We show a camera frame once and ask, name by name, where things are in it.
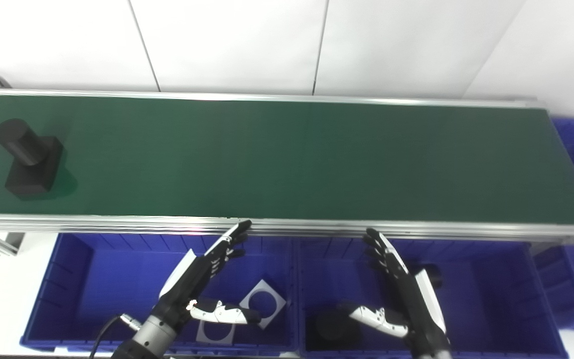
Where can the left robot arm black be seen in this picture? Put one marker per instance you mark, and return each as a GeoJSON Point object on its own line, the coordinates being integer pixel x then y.
{"type": "Point", "coordinates": [150, 336]}

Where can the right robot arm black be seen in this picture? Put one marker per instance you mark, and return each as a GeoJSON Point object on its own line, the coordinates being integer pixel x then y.
{"type": "Point", "coordinates": [431, 355]}

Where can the blue bin with black parts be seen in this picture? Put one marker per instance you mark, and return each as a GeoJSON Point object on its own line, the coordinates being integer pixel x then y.
{"type": "Point", "coordinates": [491, 299]}

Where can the blue bin with grey plates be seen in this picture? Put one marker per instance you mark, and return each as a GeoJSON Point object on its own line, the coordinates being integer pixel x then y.
{"type": "Point", "coordinates": [117, 284]}

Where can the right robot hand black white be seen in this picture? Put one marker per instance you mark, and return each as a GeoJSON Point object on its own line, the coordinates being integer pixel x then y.
{"type": "Point", "coordinates": [416, 309]}

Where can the green conveyor belt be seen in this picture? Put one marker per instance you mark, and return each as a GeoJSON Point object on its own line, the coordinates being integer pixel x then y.
{"type": "Point", "coordinates": [292, 159]}
{"type": "Point", "coordinates": [466, 232]}

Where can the grey square plate round hole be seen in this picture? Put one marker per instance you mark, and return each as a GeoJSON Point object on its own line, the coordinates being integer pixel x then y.
{"type": "Point", "coordinates": [277, 301]}
{"type": "Point", "coordinates": [202, 333]}

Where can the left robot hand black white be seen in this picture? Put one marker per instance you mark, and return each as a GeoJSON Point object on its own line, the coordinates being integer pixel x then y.
{"type": "Point", "coordinates": [187, 281]}

